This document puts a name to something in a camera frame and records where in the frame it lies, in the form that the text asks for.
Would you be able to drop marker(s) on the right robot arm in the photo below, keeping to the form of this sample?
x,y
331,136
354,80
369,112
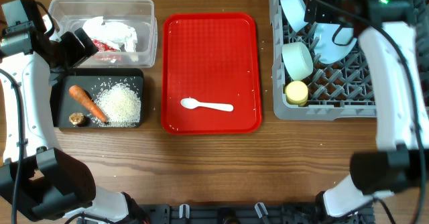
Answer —
x,y
386,33

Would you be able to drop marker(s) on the grey dishwasher rack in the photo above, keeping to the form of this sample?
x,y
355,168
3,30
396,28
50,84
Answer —
x,y
339,89

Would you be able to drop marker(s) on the white rice pile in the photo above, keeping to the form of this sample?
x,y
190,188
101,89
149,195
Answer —
x,y
119,101

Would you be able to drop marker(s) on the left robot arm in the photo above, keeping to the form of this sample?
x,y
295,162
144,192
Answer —
x,y
38,179

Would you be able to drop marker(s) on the black plastic tray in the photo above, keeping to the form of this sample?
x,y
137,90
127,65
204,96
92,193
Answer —
x,y
63,105

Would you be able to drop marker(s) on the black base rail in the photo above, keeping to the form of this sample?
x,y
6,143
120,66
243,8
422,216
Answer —
x,y
289,213

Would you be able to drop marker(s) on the light blue plate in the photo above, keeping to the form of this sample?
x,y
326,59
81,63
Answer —
x,y
334,42

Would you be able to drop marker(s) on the light blue bowl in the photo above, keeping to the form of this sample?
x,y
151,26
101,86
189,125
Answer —
x,y
294,11

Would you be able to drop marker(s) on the white tissue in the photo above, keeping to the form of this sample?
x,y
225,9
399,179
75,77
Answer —
x,y
114,34

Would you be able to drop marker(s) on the red strawberry snack wrapper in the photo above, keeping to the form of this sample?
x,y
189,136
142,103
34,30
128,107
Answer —
x,y
105,52

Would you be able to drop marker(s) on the white plastic spoon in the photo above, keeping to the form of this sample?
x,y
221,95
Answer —
x,y
191,103

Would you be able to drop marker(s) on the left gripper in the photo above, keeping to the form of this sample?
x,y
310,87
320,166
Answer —
x,y
80,53

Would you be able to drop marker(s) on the orange carrot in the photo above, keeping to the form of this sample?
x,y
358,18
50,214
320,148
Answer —
x,y
80,95

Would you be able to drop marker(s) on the red serving tray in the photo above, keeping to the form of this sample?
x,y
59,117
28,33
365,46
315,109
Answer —
x,y
213,58

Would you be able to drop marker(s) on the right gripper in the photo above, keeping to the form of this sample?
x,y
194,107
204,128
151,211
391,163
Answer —
x,y
322,8

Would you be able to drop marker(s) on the mint green bowl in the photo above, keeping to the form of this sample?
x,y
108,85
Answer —
x,y
297,60

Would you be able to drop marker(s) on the clear plastic bin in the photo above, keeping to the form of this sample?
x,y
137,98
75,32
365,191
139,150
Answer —
x,y
72,14

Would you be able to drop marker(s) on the brown mushroom piece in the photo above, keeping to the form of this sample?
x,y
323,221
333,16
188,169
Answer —
x,y
77,119

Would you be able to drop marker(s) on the yellow plastic cup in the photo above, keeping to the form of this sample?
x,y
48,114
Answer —
x,y
296,93

